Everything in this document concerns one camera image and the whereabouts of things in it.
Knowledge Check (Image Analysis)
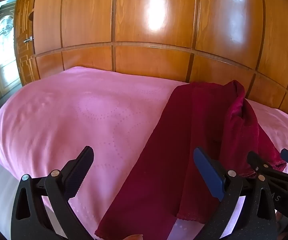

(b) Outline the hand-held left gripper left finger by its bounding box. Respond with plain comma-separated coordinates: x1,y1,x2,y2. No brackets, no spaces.
10,145,95,240

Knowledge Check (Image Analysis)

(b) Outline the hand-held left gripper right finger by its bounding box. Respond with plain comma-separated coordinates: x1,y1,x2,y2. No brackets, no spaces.
193,147,277,240

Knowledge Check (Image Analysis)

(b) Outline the dark red velvet garment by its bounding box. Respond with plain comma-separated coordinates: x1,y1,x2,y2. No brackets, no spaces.
95,80,287,240

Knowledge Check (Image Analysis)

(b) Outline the bed with pink sheet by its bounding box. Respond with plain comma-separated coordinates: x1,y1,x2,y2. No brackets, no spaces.
0,66,288,240

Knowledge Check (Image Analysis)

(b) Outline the carved wooden door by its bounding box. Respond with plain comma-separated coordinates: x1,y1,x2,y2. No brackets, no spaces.
14,0,41,85

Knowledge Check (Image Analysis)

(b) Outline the wardrobe mirror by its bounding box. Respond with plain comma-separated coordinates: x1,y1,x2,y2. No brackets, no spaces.
0,0,18,103

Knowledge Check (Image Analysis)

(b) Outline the glossy wooden wardrobe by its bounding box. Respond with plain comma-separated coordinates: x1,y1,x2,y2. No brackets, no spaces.
31,0,288,117

